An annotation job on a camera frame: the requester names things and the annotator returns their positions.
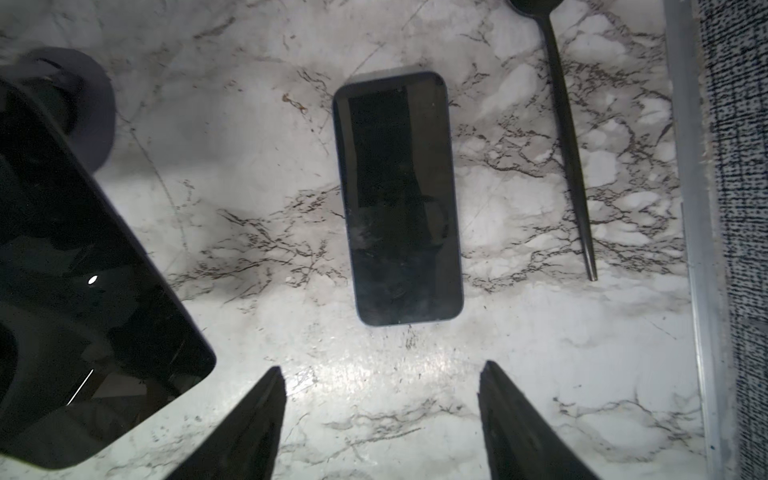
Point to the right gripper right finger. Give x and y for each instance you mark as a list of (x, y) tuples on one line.
[(519, 443)]

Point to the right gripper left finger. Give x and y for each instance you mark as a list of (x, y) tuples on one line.
[(246, 443)]

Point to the phone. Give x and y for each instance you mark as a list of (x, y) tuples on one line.
[(93, 339), (395, 158)]

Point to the grey round back stand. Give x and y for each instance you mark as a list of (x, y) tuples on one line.
[(74, 92)]

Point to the black spoon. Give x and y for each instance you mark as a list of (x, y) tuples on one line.
[(540, 12)]

